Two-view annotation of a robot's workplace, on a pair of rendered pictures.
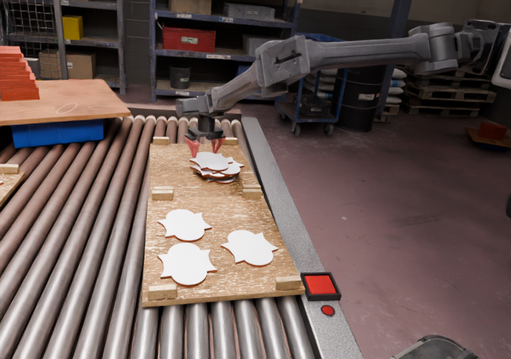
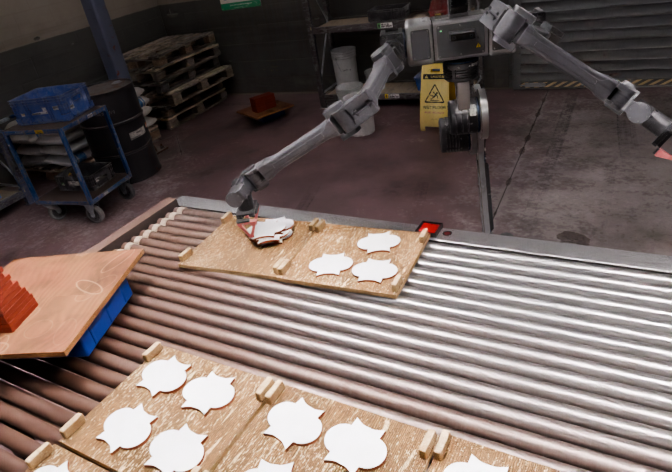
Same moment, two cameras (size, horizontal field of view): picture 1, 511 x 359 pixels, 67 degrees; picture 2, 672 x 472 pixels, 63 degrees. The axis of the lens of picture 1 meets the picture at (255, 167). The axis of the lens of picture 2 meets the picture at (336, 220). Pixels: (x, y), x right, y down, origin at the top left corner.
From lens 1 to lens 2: 127 cm
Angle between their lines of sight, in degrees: 40
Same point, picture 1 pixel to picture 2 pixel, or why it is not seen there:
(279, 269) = (407, 237)
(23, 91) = (23, 307)
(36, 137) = (97, 330)
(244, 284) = (409, 253)
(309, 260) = (403, 226)
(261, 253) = (389, 238)
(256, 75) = (334, 129)
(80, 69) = not seen: outside the picture
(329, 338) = (466, 239)
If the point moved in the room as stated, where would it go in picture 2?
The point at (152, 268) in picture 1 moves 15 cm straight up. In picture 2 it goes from (367, 286) to (360, 244)
